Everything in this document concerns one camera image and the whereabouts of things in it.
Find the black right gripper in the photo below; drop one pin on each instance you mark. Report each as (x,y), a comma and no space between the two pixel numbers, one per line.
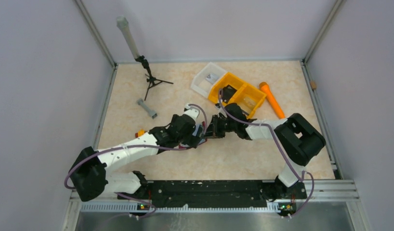
(217,126)

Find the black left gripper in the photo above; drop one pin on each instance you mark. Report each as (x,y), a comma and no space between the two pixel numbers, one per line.
(190,139)

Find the red card holder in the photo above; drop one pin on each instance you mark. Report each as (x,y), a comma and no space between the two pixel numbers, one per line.
(181,145)

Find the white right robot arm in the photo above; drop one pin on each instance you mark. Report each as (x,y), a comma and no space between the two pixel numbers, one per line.
(296,139)

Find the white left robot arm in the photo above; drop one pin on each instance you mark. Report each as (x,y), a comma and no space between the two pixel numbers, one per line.
(91,172)

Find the black cards in yellow bin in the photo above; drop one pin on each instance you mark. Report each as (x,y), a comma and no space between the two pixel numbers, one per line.
(227,93)

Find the clear card in yellow bin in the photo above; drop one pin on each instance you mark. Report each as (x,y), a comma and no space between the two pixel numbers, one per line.
(248,103)

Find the silver card in white bin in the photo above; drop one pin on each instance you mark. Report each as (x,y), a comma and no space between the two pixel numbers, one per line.
(212,78)

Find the yellow plastic double bin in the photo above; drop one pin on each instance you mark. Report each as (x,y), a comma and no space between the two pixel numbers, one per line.
(244,89)

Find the grey toy block bar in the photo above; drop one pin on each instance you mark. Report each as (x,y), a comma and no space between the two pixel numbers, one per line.
(149,111)

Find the white plastic bin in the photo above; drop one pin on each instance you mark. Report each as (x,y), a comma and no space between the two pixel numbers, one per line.
(204,80)

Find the orange plastic cylinder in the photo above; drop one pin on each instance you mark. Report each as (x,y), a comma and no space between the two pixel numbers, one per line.
(264,87)

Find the black mini tripod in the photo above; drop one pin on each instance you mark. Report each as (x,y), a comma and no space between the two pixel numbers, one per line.
(152,81)

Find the grey tube on tripod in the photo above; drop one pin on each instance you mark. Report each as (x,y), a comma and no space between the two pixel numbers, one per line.
(123,25)

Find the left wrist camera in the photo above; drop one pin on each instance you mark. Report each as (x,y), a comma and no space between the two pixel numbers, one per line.
(191,111)

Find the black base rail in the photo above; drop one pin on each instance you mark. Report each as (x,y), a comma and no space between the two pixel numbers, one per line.
(217,193)

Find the small brown wall knob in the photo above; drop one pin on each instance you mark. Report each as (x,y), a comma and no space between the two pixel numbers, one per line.
(313,85)

